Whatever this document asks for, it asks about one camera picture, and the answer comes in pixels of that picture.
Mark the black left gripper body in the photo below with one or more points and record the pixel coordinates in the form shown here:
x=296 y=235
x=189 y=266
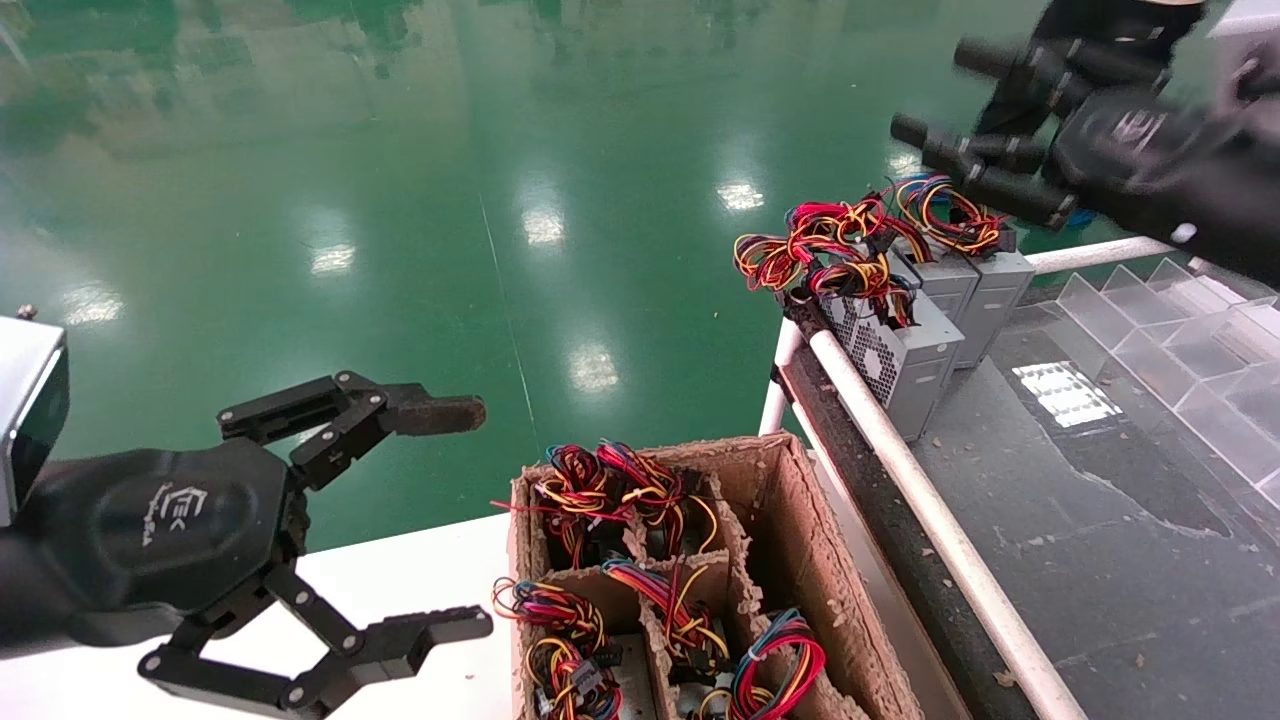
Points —
x=150 y=520

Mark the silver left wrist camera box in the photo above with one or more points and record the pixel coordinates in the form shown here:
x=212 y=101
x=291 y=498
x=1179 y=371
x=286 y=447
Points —
x=25 y=410

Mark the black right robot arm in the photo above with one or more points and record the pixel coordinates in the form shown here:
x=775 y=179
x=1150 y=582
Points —
x=1240 y=210

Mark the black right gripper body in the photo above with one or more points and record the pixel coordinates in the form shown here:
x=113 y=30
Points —
x=1140 y=140

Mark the left gripper finger worn pad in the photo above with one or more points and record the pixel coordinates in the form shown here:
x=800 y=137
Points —
x=440 y=415

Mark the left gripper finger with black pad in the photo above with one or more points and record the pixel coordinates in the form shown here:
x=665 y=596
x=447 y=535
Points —
x=400 y=640

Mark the whitish frame rail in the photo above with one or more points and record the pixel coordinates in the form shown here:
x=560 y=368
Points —
x=900 y=620

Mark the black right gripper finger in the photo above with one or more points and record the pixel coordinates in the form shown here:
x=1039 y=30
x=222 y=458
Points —
x=1030 y=65
x=990 y=165

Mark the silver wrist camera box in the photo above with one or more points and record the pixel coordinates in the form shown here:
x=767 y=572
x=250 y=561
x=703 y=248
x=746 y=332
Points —
x=1250 y=15
x=25 y=410

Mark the brown cardboard divider box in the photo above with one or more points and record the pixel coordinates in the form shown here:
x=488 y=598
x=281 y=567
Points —
x=800 y=540

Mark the white frame leg pipe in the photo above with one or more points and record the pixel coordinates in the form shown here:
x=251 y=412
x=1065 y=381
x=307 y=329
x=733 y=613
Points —
x=772 y=415

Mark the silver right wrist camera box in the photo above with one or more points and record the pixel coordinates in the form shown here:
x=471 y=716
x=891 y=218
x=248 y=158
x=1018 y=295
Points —
x=1250 y=15

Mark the clear acrylic divider tray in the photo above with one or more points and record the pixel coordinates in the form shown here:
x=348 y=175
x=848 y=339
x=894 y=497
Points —
x=1180 y=350

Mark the black pipe connector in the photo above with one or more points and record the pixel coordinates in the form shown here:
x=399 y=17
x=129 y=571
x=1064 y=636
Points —
x=798 y=310

